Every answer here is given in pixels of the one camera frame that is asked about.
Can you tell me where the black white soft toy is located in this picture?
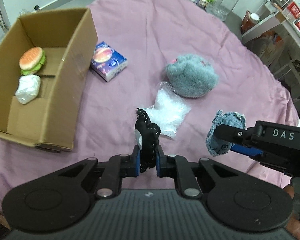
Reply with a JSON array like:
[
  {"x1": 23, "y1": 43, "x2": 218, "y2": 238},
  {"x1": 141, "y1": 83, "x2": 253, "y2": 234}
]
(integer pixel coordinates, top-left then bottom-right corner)
[{"x1": 134, "y1": 108, "x2": 161, "y2": 173}]

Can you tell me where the blue denim soft toy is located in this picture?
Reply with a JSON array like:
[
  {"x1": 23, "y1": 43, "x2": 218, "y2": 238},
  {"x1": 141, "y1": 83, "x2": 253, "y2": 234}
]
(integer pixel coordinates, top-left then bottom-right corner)
[{"x1": 206, "y1": 110, "x2": 246, "y2": 157}]

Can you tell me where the clear plastic bag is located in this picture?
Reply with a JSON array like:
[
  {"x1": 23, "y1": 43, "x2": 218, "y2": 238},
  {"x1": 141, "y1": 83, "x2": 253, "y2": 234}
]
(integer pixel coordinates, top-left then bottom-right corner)
[{"x1": 143, "y1": 82, "x2": 191, "y2": 139}]

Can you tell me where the grey fluffy plush toy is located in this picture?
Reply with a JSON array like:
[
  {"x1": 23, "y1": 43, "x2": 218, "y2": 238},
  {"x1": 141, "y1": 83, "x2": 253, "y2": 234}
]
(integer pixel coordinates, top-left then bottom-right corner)
[{"x1": 165, "y1": 54, "x2": 219, "y2": 99}]

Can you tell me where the blue tissue pack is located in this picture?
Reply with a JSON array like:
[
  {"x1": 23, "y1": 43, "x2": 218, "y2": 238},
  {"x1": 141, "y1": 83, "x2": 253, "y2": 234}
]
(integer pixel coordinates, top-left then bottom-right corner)
[{"x1": 90, "y1": 42, "x2": 128, "y2": 82}]

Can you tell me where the white soft bundle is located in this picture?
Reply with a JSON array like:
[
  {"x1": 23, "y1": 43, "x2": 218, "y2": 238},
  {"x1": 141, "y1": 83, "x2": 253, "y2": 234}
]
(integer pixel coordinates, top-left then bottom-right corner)
[{"x1": 15, "y1": 74, "x2": 41, "y2": 105}]

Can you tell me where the burger plush toy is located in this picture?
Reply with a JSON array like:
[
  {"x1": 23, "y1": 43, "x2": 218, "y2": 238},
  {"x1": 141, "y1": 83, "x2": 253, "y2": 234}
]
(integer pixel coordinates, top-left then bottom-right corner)
[{"x1": 19, "y1": 47, "x2": 46, "y2": 76}]

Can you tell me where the person's right hand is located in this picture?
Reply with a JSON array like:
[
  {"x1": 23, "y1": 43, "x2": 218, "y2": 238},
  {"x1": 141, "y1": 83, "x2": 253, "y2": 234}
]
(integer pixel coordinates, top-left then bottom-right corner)
[{"x1": 283, "y1": 185, "x2": 300, "y2": 239}]

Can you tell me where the pink bed sheet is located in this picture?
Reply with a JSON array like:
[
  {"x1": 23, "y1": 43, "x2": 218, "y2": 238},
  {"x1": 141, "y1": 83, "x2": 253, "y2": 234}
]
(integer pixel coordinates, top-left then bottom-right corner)
[{"x1": 0, "y1": 0, "x2": 299, "y2": 210}]

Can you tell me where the brown cardboard box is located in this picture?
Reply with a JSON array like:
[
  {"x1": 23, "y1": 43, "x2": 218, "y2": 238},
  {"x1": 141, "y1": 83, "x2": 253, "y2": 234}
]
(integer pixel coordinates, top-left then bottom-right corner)
[{"x1": 0, "y1": 8, "x2": 97, "y2": 152}]

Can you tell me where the large clear plastic jug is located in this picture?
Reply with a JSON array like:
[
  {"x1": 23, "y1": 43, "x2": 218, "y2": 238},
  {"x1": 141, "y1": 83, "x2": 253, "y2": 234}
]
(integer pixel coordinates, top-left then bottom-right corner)
[{"x1": 205, "y1": 0, "x2": 239, "y2": 22}]

